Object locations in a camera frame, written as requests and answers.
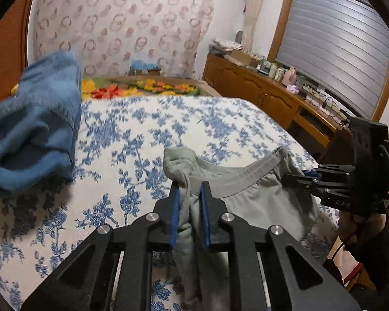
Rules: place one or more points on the brown wooden sideboard cabinet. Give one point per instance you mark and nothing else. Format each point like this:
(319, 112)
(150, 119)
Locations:
(319, 134)

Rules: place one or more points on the grey shorts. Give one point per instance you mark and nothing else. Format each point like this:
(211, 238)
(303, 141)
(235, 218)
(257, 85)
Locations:
(254, 193)

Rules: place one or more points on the cardboard box on cabinet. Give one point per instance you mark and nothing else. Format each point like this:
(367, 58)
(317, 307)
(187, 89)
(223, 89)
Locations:
(245, 58)

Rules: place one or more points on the small pink box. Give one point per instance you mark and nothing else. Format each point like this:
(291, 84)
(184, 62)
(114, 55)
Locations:
(292, 88)

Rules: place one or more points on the folded blue denim jeans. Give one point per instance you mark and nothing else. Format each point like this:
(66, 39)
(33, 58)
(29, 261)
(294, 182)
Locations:
(40, 124)

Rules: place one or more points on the yellow plush toy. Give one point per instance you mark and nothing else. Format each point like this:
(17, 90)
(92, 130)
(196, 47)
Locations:
(14, 89)

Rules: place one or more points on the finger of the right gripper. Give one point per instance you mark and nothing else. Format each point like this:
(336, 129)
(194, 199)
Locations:
(330, 172)
(337, 195)

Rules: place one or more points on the colourful flower blanket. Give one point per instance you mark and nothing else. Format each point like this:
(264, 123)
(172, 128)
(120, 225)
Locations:
(101, 88)

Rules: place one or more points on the stack of folded papers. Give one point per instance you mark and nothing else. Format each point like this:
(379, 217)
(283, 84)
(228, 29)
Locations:
(226, 45)

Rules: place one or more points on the pink bottle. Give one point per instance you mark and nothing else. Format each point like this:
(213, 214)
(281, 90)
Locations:
(289, 77)

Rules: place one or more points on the white power strip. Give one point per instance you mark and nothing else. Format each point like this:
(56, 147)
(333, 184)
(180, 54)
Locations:
(324, 104)

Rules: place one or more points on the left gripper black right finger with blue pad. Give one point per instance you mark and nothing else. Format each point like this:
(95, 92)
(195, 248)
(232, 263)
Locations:
(268, 268)

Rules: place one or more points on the patterned pink circle curtain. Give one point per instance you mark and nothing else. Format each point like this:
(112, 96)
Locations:
(110, 36)

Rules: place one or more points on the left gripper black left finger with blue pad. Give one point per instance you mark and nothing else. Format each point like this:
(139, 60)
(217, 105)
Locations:
(112, 268)

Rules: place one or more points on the blue floral bed sheet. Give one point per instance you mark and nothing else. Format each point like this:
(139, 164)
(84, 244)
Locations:
(118, 175)

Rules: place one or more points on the grey window roller blind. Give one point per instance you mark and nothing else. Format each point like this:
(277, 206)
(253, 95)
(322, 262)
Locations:
(341, 44)

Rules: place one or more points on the brown louvered wardrobe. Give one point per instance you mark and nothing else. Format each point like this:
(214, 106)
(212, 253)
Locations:
(13, 45)

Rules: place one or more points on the blue cloth in box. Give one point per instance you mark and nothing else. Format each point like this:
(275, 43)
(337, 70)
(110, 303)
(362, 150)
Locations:
(139, 67)

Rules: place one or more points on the person's right hand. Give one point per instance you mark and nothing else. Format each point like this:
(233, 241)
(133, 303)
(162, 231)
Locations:
(353, 228)

